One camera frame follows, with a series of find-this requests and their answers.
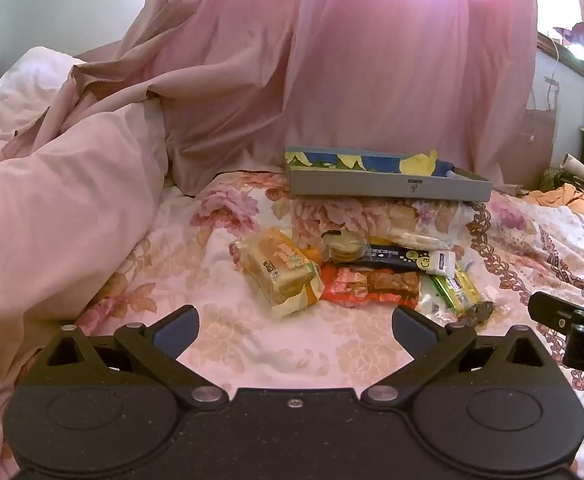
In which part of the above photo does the yellow cake packet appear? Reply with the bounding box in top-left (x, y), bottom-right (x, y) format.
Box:
top-left (229, 227), bottom-right (325, 318)

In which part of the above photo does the floral bed sheet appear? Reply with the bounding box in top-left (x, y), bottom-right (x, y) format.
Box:
top-left (72, 167), bottom-right (584, 478)

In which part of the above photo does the orange cloth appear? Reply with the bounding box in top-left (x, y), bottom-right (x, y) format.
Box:
top-left (524, 182), bottom-right (584, 252)

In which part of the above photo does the pink curtain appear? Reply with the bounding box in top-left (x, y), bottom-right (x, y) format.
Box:
top-left (69, 0), bottom-right (540, 197)

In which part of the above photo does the orange mandarin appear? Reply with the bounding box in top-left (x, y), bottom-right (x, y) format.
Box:
top-left (299, 244), bottom-right (325, 266)

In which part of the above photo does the white cable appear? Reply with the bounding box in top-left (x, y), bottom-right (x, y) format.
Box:
top-left (543, 35), bottom-right (562, 111)

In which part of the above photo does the pink quilt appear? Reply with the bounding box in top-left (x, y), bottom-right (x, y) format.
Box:
top-left (0, 46), bottom-right (173, 480)

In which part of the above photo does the yellow-green snack packet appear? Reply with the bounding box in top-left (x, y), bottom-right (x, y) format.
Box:
top-left (432, 271), bottom-right (482, 312)

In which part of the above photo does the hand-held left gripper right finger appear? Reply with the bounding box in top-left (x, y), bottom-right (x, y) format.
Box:
top-left (361, 305), bottom-right (568, 408)

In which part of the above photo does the black snack bar packet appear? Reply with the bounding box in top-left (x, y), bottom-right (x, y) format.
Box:
top-left (357, 244), bottom-right (458, 277)

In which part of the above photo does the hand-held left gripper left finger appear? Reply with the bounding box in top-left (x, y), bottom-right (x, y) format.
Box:
top-left (19, 305), bottom-right (229, 408)

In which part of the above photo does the dark wrapped snack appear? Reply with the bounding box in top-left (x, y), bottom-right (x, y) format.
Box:
top-left (458, 300), bottom-right (496, 324)

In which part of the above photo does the grey cardboard box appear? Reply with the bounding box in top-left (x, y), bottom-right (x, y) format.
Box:
top-left (284, 146), bottom-right (493, 203)

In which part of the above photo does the white cracker packet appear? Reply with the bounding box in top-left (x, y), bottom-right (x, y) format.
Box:
top-left (384, 225), bottom-right (454, 252)

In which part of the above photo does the red dried tofu packet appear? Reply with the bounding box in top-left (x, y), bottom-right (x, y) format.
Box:
top-left (320, 265), bottom-right (420, 310)

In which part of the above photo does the round cookie packet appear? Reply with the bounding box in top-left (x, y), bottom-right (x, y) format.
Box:
top-left (319, 229), bottom-right (370, 263)

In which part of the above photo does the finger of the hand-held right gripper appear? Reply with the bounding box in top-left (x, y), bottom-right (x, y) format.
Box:
top-left (528, 291), bottom-right (580, 333)

